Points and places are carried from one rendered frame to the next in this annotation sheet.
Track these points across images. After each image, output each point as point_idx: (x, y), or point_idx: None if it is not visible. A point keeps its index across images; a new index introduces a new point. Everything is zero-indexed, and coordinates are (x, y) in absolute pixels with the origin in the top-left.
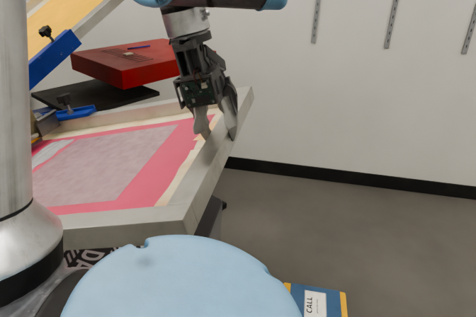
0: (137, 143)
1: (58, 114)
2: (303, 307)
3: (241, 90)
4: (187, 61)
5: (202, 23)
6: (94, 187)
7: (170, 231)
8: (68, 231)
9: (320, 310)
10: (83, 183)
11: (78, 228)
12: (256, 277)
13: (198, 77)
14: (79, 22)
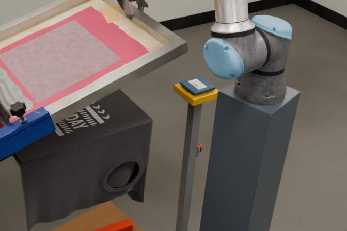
0: (67, 38)
1: None
2: (193, 86)
3: None
4: None
5: None
6: (94, 62)
7: (182, 49)
8: (140, 68)
9: (201, 84)
10: (80, 64)
11: (145, 64)
12: (271, 16)
13: None
14: None
